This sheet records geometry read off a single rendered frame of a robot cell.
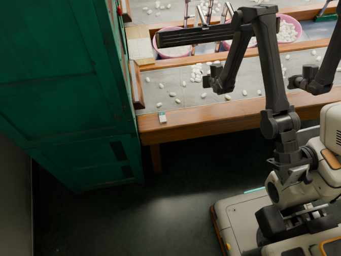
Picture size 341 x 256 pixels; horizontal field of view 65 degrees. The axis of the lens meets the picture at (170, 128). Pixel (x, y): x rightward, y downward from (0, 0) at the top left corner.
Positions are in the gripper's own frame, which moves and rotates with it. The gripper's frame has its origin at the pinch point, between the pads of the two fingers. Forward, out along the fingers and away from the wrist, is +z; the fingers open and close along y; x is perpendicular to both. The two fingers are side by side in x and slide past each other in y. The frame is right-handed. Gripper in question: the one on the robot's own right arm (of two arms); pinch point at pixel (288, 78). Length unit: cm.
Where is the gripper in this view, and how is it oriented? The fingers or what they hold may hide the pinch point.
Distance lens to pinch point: 162.0
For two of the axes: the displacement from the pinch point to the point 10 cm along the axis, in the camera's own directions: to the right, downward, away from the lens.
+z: -1.2, -3.5, 9.3
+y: -9.8, 1.6, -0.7
